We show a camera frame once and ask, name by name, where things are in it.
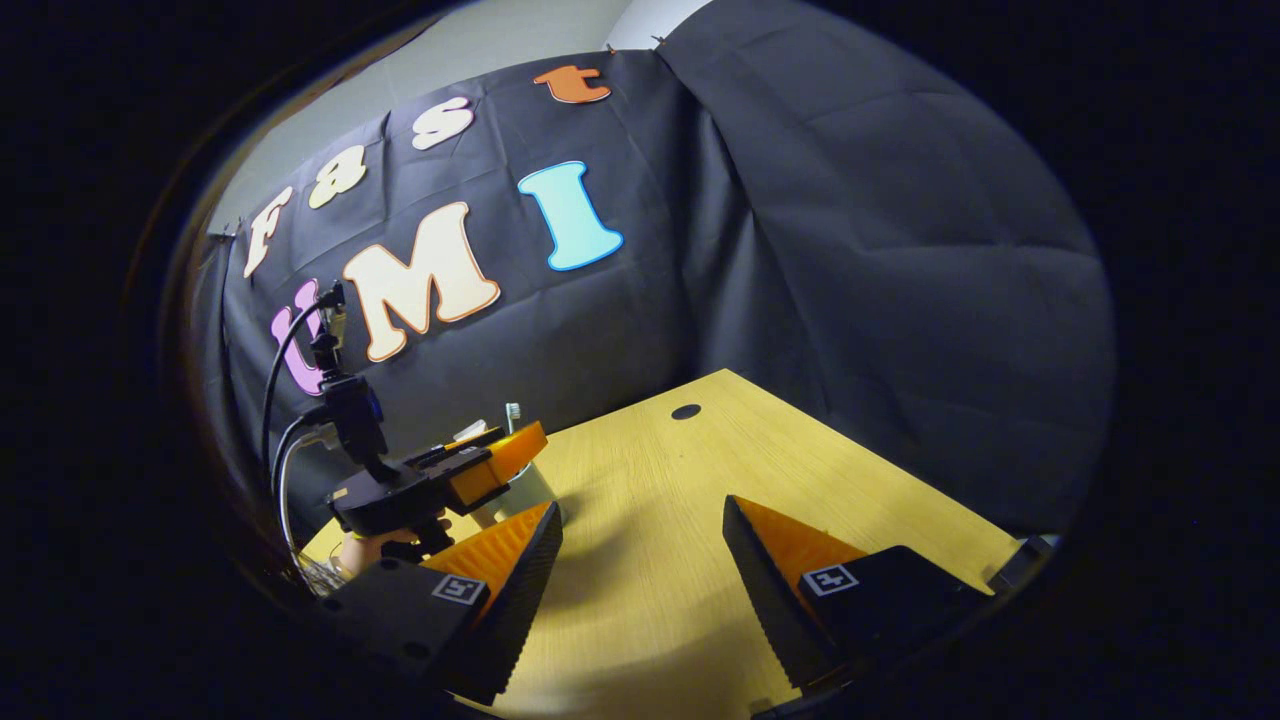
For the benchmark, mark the white toothpaste tube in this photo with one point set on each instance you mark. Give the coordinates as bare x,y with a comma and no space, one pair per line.
470,431

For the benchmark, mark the pale green cup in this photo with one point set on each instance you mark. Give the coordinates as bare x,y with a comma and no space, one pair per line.
525,495

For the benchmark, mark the black backdrop cloth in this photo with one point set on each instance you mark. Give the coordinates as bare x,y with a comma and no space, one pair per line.
800,250

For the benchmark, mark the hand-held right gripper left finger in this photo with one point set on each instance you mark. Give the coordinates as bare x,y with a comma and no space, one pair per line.
525,590

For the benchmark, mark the wooden desktop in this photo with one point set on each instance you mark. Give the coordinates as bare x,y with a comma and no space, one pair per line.
650,520

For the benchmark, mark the pale green toothbrush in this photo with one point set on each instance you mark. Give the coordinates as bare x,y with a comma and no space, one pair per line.
512,415

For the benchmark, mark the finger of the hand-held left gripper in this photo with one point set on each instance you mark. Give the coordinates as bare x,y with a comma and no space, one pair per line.
505,460
450,452

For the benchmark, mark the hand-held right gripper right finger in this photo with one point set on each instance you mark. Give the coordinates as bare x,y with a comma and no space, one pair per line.
765,600

